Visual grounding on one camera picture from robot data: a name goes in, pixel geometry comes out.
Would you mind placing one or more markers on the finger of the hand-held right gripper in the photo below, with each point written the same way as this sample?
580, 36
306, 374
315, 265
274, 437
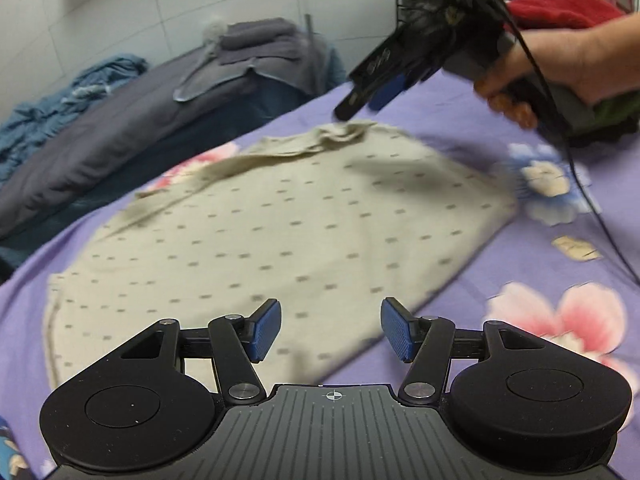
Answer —
387, 91
352, 105

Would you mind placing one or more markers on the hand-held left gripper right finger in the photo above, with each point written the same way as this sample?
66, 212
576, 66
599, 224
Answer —
397, 330

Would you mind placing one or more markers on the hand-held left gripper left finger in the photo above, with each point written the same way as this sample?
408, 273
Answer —
265, 330

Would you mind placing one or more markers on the cream polka dot shirt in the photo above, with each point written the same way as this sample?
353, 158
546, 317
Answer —
300, 240

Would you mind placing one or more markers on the person's right hand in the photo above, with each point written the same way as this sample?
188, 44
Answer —
575, 55

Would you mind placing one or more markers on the translucent pole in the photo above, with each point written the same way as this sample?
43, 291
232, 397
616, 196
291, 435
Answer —
310, 24

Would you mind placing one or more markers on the red knitted cloth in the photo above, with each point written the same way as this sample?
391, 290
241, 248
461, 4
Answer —
560, 5

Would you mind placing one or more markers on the grey towel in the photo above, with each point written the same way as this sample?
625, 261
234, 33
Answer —
260, 55

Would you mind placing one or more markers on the purple floral bed sheet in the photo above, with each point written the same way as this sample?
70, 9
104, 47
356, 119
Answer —
525, 260

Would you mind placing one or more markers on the green cloth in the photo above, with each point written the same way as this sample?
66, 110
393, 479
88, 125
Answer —
617, 110

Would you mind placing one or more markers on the dark grey quilt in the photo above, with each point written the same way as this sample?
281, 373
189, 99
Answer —
125, 135

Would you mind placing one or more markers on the blue bed cover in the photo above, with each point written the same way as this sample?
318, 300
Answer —
60, 95

